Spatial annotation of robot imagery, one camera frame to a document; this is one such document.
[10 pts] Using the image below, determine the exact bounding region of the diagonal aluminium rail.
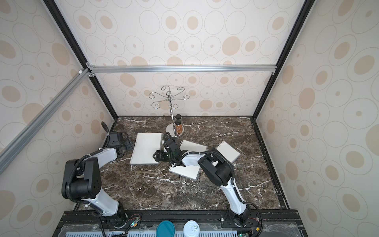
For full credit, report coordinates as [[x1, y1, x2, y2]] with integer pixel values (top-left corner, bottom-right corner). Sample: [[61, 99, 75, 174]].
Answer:
[[1, 68, 90, 173]]

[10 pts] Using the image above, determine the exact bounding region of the brown spice bottle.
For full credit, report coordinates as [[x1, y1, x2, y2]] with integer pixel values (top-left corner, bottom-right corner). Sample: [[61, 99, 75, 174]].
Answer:
[[175, 119, 183, 136]]

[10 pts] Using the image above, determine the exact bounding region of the white round lid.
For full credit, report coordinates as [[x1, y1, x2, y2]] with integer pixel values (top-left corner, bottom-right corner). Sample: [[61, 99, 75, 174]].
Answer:
[[183, 220, 200, 237]]

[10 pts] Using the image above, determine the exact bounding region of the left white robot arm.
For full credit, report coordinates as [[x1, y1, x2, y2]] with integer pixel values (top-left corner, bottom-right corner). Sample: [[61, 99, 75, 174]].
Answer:
[[61, 132, 133, 227]]

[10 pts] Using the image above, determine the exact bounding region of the chrome hook stand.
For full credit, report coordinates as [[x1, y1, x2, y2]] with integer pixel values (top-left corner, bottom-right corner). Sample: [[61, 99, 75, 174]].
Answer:
[[148, 85, 190, 138]]

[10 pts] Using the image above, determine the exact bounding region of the horizontal aluminium rail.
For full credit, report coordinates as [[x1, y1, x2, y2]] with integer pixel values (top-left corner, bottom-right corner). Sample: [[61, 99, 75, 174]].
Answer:
[[89, 65, 276, 73]]

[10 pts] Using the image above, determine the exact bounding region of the teal round lid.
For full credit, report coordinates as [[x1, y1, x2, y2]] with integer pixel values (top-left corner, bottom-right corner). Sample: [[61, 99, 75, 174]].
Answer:
[[156, 220, 176, 237]]

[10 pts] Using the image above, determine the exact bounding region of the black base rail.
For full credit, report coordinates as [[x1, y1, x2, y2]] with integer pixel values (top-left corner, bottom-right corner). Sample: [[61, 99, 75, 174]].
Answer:
[[53, 209, 308, 237]]

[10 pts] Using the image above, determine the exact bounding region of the large white spiral notebook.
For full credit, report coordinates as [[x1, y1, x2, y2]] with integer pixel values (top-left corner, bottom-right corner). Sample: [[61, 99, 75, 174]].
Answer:
[[130, 133, 163, 165]]

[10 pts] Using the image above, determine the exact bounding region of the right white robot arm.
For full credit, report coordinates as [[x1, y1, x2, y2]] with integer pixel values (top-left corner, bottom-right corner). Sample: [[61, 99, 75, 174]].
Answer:
[[152, 137, 251, 227]]

